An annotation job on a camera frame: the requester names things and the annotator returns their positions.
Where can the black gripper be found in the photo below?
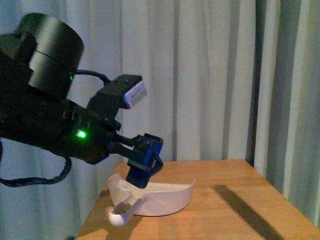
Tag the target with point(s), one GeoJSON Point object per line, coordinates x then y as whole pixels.
{"type": "Point", "coordinates": [90, 134]}

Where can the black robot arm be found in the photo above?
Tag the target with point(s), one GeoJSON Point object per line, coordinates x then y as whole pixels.
{"type": "Point", "coordinates": [38, 63]}

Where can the wooden nightstand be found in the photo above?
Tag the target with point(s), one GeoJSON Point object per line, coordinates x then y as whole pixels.
{"type": "Point", "coordinates": [231, 201]}

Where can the grey-blue curtain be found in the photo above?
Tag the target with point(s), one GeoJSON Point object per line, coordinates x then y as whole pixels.
{"type": "Point", "coordinates": [226, 79]}

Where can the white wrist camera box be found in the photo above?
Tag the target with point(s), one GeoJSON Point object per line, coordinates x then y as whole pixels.
{"type": "Point", "coordinates": [129, 90]}

